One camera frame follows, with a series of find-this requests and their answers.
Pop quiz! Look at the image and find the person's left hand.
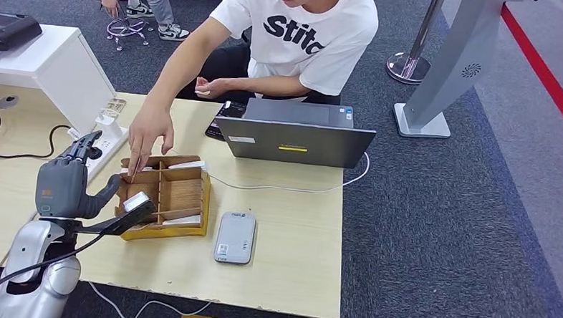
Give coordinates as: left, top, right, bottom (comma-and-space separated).
194, 76, 232, 101

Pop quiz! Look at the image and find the person's right hand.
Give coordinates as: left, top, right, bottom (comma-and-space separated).
126, 105, 176, 180

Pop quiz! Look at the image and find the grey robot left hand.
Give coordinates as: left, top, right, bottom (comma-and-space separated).
34, 127, 124, 222

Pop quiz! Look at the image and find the wooden card organizer box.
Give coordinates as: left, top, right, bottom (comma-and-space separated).
112, 151, 213, 245

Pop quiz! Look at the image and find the white card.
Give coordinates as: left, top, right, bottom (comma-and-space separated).
120, 165, 155, 176
166, 159, 208, 171

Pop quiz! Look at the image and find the black smartphone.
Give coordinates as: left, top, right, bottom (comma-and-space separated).
204, 99, 248, 143

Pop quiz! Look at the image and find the clear plastic item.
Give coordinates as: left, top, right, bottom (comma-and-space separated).
105, 97, 128, 115

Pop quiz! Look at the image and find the white charger plug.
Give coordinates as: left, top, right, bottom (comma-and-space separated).
95, 110, 125, 143

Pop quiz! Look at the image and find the white power strip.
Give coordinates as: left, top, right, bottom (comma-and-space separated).
84, 124, 131, 186

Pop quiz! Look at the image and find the grey laptop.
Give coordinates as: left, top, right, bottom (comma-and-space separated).
212, 96, 377, 171

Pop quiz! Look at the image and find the chrome stool base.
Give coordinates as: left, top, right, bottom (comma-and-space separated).
105, 16, 151, 54

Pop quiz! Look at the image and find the black controller device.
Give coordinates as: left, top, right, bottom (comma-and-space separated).
0, 14, 44, 54

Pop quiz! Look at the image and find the grey kiosk stand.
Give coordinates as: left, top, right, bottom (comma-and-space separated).
392, 0, 527, 143

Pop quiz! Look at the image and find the black plug with cable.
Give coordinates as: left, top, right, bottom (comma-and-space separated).
0, 113, 105, 164

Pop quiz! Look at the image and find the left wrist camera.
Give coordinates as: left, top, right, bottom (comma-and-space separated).
74, 189, 158, 239

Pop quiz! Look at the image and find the white cable under desk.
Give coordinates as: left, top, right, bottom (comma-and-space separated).
87, 280, 213, 318

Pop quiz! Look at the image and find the white laptop cable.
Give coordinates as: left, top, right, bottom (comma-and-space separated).
207, 145, 371, 196

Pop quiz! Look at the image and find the chrome stanchion post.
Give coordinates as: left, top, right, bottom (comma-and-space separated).
385, 0, 448, 87

